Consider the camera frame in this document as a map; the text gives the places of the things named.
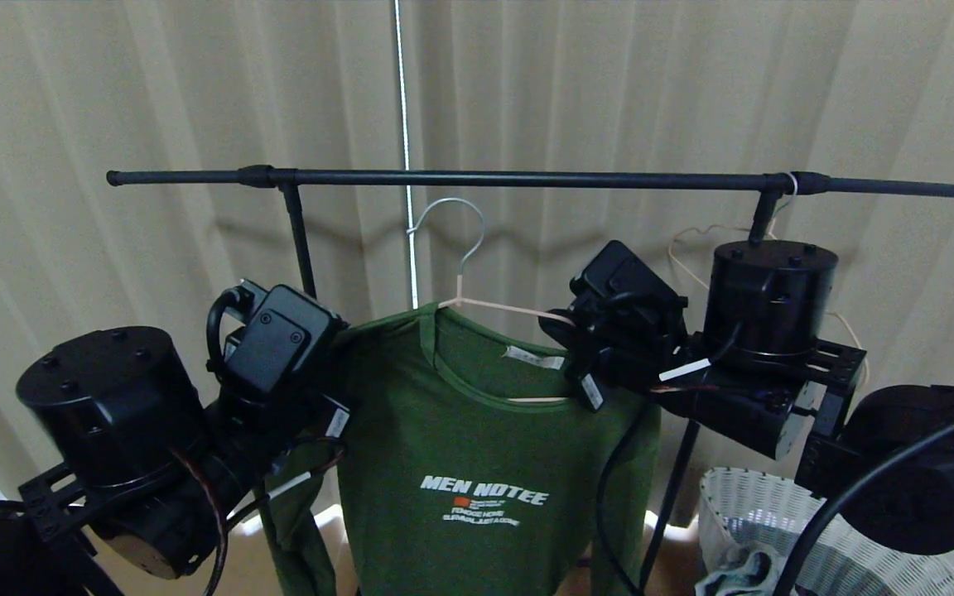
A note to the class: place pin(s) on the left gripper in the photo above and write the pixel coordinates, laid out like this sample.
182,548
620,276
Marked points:
278,430

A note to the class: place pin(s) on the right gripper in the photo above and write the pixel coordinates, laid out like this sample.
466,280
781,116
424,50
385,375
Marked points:
626,364

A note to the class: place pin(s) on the pink clothes hanger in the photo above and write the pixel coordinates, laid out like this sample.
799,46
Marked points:
672,252
493,307

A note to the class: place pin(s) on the green printed t-shirt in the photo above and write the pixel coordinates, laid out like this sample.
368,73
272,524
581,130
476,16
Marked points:
460,447

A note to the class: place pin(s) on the pale grey garment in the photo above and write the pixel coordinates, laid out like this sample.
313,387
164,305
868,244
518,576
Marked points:
742,571

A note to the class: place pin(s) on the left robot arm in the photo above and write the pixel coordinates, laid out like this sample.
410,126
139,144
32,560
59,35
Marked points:
104,397

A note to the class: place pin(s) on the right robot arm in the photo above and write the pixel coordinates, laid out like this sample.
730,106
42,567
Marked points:
767,298

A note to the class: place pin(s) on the black clothes rack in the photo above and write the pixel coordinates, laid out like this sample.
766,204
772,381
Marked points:
527,178

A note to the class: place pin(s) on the white laundry basket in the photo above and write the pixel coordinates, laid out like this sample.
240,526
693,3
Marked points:
858,546

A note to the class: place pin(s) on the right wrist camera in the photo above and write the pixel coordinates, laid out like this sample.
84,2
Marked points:
622,281

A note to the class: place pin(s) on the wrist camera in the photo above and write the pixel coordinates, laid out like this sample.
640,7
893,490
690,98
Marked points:
278,339
622,281

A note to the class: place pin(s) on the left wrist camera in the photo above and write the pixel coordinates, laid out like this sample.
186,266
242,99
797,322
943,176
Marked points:
278,339

